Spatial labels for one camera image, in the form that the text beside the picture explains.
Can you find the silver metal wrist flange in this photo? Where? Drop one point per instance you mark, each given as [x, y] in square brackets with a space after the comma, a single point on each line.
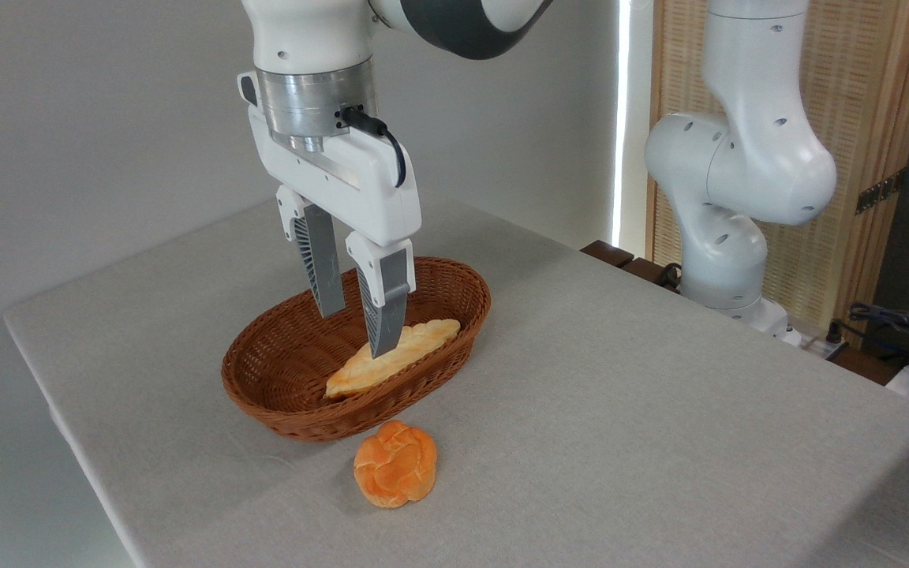
[304, 102]

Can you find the long pale bread loaf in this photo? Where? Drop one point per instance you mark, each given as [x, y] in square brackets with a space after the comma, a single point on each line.
[423, 339]

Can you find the dark brown wooden board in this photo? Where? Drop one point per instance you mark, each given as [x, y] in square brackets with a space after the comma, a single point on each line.
[608, 254]

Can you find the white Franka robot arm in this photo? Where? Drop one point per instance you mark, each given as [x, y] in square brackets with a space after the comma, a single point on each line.
[738, 158]

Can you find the grey tablecloth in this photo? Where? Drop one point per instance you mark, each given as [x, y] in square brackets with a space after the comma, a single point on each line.
[620, 434]

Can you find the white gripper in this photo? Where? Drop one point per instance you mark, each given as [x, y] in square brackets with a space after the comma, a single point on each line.
[344, 185]

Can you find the brown wicker oval basket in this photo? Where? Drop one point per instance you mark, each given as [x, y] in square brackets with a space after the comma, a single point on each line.
[281, 363]

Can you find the wooden folding screen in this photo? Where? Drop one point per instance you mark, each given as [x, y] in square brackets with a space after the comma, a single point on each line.
[857, 79]

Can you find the round orange knotted bread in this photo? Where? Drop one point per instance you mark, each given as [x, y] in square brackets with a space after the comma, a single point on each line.
[395, 465]

